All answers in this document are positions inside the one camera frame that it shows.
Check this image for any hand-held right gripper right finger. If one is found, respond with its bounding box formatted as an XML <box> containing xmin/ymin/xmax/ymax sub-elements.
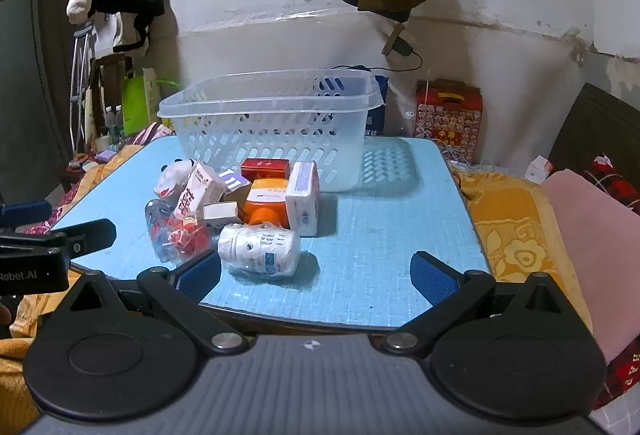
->
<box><xmin>382</xmin><ymin>251</ymin><xmax>568</xmax><ymax>356</ymax></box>

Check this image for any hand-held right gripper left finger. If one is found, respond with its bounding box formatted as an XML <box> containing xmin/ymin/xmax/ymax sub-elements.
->
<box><xmin>65</xmin><ymin>251</ymin><xmax>248</xmax><ymax>356</ymax></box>

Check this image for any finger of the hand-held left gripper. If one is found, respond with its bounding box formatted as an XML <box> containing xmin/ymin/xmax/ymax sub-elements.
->
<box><xmin>0</xmin><ymin>218</ymin><xmax>117</xmax><ymax>261</ymax></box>
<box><xmin>0</xmin><ymin>200</ymin><xmax>52</xmax><ymax>231</ymax></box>

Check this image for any clear bag with red contents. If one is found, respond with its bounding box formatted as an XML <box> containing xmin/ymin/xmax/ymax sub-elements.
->
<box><xmin>145</xmin><ymin>198</ymin><xmax>213</xmax><ymax>264</ymax></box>

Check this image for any white medicine bottle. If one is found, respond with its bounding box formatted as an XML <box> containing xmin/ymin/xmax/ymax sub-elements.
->
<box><xmin>217</xmin><ymin>222</ymin><xmax>302</xmax><ymax>277</ymax></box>

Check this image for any small white box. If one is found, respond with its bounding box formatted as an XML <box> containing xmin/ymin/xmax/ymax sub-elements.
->
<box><xmin>202</xmin><ymin>202</ymin><xmax>241</xmax><ymax>228</ymax></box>

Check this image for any pink and white box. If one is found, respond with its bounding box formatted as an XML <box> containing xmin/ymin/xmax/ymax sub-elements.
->
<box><xmin>172</xmin><ymin>162</ymin><xmax>226</xmax><ymax>220</ymax></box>

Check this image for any orange medicine box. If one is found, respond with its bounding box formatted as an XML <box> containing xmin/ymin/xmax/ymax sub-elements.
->
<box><xmin>244</xmin><ymin>178</ymin><xmax>291</xmax><ymax>228</ymax></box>

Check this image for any purple and white box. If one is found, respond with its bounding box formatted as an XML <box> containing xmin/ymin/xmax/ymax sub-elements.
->
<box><xmin>217</xmin><ymin>169</ymin><xmax>251</xmax><ymax>193</ymax></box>

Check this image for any panda print packet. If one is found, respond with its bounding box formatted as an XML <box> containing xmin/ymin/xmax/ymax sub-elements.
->
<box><xmin>153</xmin><ymin>158</ymin><xmax>198</xmax><ymax>197</ymax></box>

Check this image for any red cigarette box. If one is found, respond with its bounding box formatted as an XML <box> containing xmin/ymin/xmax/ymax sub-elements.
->
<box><xmin>241</xmin><ymin>158</ymin><xmax>292</xmax><ymax>181</ymax></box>

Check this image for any white box with blue print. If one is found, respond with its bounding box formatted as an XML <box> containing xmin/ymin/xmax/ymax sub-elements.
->
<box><xmin>285</xmin><ymin>161</ymin><xmax>321</xmax><ymax>237</ymax></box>

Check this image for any clear plastic basket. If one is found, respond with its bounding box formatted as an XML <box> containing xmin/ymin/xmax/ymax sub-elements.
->
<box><xmin>157</xmin><ymin>68</ymin><xmax>385</xmax><ymax>193</ymax></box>

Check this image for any yellow floral blanket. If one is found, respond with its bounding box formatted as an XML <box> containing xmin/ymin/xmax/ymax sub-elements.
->
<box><xmin>450</xmin><ymin>162</ymin><xmax>593</xmax><ymax>331</ymax></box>

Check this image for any metal crutch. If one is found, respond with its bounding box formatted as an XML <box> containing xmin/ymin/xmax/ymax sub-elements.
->
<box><xmin>70</xmin><ymin>20</ymin><xmax>98</xmax><ymax>156</ymax></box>

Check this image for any small white carton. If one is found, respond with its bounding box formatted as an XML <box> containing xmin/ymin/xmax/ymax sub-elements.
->
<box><xmin>525</xmin><ymin>155</ymin><xmax>556</xmax><ymax>183</ymax></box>

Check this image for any red patterned gift box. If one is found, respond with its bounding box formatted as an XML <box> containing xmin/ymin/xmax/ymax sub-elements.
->
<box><xmin>414</xmin><ymin>79</ymin><xmax>483</xmax><ymax>163</ymax></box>

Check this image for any pink blanket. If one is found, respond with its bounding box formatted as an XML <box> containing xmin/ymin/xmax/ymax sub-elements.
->
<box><xmin>542</xmin><ymin>170</ymin><xmax>640</xmax><ymax>363</ymax></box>

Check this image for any blue fabric bag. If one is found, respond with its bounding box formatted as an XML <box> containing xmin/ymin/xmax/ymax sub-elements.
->
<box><xmin>367</xmin><ymin>75</ymin><xmax>390</xmax><ymax>136</ymax></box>

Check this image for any red and black floral cloth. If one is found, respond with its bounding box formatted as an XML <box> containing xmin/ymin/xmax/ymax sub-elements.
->
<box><xmin>585</xmin><ymin>155</ymin><xmax>640</xmax><ymax>216</ymax></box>

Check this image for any black charger with cable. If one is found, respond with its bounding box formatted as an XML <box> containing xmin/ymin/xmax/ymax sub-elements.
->
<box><xmin>382</xmin><ymin>22</ymin><xmax>423</xmax><ymax>71</ymax></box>

